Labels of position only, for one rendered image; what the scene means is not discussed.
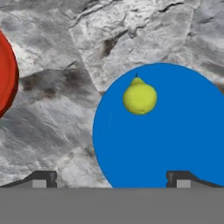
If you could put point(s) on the yellow-green pear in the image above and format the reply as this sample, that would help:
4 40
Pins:
140 98

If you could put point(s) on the blue plate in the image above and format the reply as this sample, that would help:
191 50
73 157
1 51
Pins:
175 140

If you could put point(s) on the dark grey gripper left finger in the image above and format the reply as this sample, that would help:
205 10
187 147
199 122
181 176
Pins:
43 176

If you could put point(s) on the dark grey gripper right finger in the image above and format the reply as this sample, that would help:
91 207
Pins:
178 176

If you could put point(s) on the red bowl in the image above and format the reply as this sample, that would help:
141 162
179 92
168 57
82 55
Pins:
6 78

